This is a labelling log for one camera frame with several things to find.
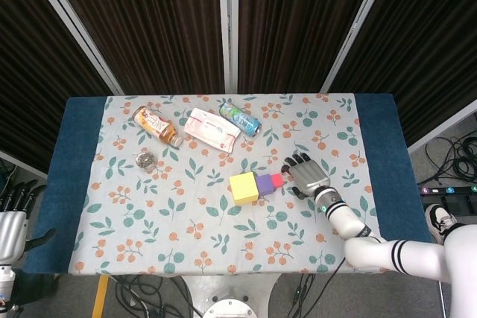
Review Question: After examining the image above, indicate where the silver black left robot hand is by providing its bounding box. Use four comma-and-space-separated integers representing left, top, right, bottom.
0, 179, 57, 265

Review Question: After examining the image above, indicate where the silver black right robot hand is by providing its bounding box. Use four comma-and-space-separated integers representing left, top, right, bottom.
280, 152, 332, 200

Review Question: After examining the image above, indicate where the medium purple foam cube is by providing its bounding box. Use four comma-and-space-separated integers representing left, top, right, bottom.
256, 174, 277, 197

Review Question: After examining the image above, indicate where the large yellow foam cube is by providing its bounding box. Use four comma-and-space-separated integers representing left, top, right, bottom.
229, 171, 260, 206

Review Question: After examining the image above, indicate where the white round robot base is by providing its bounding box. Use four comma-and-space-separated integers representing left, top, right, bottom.
203, 297, 259, 318

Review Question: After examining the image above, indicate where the blue table cover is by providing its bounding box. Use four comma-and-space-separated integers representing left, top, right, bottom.
22, 92, 435, 278

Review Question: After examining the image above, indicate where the blue green drink can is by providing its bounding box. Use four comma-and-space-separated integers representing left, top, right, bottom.
218, 101, 263, 137

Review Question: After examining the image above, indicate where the pink wet wipes pack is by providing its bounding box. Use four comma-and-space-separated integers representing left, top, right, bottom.
183, 107, 241, 153

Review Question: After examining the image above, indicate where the yellow floor strip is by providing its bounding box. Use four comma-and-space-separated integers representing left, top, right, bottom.
92, 276, 109, 318

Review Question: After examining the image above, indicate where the floral print tablecloth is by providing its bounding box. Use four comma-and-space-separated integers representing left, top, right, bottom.
69, 92, 387, 277

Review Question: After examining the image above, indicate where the white black sneaker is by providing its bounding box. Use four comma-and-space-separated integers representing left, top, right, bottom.
424, 204, 458, 247

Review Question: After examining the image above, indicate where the black numbered button strip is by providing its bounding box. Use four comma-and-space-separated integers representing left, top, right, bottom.
419, 185, 477, 203

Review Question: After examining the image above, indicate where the dark fabric partition panel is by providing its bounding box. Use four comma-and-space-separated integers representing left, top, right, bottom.
20, 0, 229, 96
0, 0, 124, 181
319, 0, 477, 153
227, 0, 383, 95

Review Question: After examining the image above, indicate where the amber tea plastic bottle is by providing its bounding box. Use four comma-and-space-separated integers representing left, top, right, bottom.
132, 106, 184, 147

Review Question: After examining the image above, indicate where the black floor cable bundle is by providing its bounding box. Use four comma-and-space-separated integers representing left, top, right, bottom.
115, 275, 202, 318
424, 133, 477, 185

